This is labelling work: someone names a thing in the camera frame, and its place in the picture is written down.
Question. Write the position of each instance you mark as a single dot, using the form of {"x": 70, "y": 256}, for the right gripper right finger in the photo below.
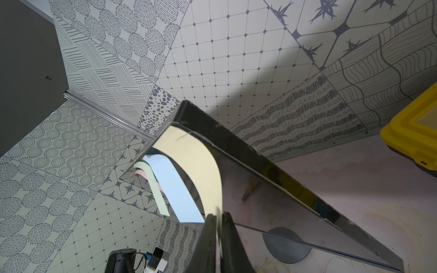
{"x": 233, "y": 256}

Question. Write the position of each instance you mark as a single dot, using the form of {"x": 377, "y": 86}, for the blue sticky note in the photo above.
{"x": 174, "y": 188}

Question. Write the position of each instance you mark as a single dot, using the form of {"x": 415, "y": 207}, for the black computer monitor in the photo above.
{"x": 260, "y": 196}

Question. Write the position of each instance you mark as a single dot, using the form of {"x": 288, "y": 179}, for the pink sticky note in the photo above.
{"x": 140, "y": 172}

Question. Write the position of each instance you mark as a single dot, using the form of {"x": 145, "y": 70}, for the yellow sticky note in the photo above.
{"x": 198, "y": 163}

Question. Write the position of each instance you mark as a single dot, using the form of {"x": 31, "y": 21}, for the green sticky note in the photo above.
{"x": 162, "y": 207}

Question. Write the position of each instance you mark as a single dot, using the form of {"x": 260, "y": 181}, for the round grey monitor stand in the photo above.
{"x": 281, "y": 244}

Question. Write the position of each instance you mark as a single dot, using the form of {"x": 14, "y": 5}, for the yellow black toolbox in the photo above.
{"x": 412, "y": 133}

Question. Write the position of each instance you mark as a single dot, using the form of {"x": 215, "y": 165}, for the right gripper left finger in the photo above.
{"x": 204, "y": 256}

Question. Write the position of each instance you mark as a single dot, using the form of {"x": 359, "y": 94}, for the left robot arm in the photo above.
{"x": 122, "y": 261}

